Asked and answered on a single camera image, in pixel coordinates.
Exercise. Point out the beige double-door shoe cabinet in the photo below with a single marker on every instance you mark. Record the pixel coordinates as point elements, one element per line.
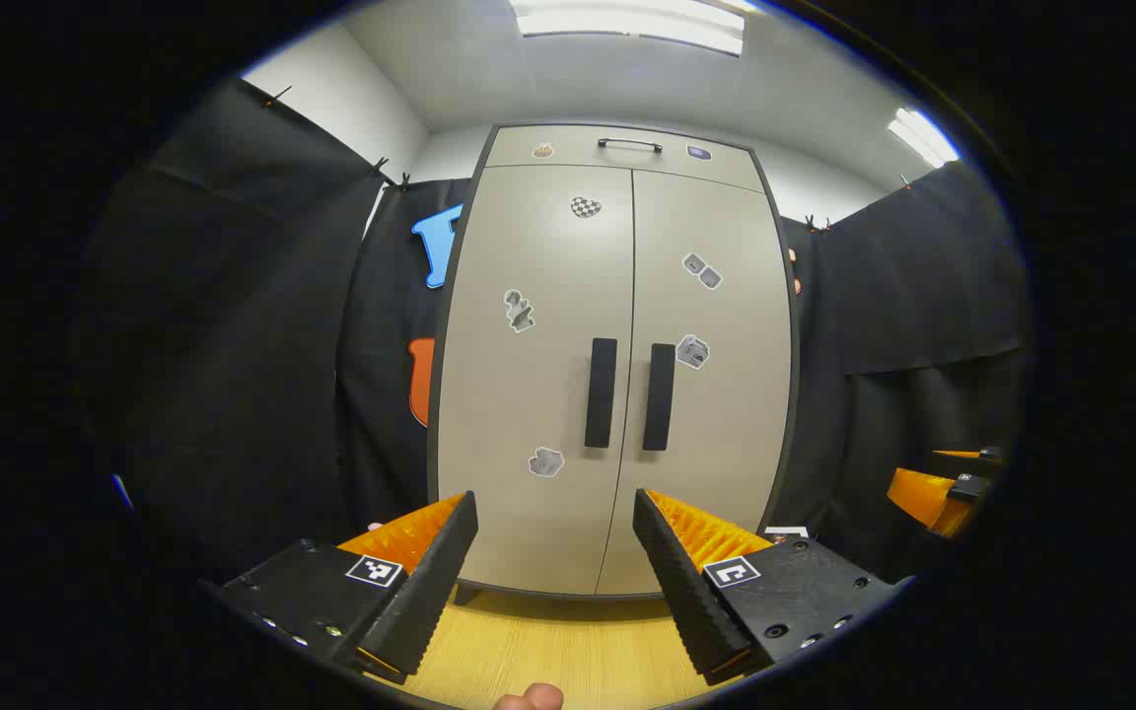
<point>434,463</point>

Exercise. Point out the black backdrop cloth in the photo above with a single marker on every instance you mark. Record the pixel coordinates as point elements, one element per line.
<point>233,345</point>

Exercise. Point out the printed white card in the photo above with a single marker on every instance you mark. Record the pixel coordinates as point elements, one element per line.
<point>787,533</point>

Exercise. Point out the long ceiling light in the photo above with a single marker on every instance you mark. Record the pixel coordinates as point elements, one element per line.
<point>627,25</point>

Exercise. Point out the small ceiling light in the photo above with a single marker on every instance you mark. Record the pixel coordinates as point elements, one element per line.
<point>923,138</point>

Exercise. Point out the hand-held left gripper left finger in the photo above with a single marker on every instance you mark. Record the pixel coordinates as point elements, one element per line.
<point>430,592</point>

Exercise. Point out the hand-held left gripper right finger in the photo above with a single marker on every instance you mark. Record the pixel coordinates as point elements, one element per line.
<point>681,582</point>

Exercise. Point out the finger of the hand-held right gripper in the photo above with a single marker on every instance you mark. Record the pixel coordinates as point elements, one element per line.
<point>923,498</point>
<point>967,461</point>

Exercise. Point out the beige cabinet door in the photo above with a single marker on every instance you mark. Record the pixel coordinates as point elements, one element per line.
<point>529,394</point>
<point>726,424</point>

